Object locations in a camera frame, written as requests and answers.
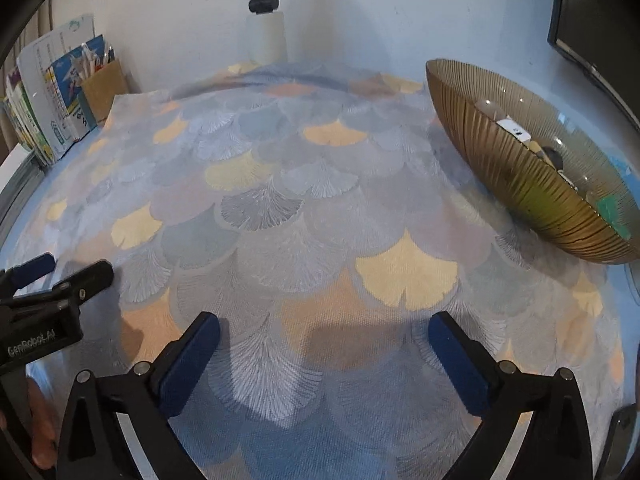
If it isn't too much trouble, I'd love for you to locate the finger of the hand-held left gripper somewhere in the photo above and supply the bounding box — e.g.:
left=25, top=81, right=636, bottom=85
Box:
left=0, top=253, right=57, bottom=292
left=10, top=259, right=115, bottom=313

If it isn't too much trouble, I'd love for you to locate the stack of white papers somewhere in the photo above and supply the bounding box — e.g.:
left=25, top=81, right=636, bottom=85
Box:
left=0, top=142, right=48, bottom=233

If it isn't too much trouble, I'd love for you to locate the fan-patterned table mat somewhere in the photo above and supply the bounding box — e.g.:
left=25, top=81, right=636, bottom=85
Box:
left=15, top=61, right=626, bottom=480

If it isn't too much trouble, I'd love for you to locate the black mouse figurine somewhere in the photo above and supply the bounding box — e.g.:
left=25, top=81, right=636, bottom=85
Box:
left=537, top=146, right=566, bottom=171

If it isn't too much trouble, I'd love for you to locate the white cube charger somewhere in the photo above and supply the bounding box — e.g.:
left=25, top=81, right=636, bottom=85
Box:
left=495, top=119, right=532, bottom=143

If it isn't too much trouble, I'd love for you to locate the bunch of pencils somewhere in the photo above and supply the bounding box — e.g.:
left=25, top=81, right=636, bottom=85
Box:
left=80, top=45, right=117, bottom=78

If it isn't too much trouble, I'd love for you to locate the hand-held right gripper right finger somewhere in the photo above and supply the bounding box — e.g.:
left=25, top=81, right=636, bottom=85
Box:
left=426, top=311, right=601, bottom=480

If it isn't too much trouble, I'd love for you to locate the amber ribbed glass bowl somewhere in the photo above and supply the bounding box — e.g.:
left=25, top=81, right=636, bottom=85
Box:
left=425, top=58, right=640, bottom=265

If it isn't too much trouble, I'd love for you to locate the person's left hand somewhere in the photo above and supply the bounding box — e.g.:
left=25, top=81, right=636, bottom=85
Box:
left=27, top=379, right=60, bottom=470

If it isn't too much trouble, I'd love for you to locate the wooden pencil holder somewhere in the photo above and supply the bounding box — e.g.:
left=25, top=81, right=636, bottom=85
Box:
left=80, top=59, right=132, bottom=123

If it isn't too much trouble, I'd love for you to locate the green fuzzy pompom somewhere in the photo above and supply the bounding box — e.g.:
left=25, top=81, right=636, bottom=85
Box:
left=597, top=196, right=632, bottom=238

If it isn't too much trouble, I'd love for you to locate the beige curtain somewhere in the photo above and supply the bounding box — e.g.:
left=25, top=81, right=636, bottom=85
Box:
left=10, top=0, right=56, bottom=81

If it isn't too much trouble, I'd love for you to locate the row of books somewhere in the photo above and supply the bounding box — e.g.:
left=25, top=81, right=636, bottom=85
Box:
left=0, top=14, right=113, bottom=167

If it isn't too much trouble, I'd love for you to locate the black monitor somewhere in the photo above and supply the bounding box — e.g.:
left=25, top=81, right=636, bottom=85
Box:
left=546, top=0, right=640, bottom=131

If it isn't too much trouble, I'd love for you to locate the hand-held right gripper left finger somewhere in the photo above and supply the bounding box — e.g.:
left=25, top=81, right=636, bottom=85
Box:
left=55, top=311, right=222, bottom=480

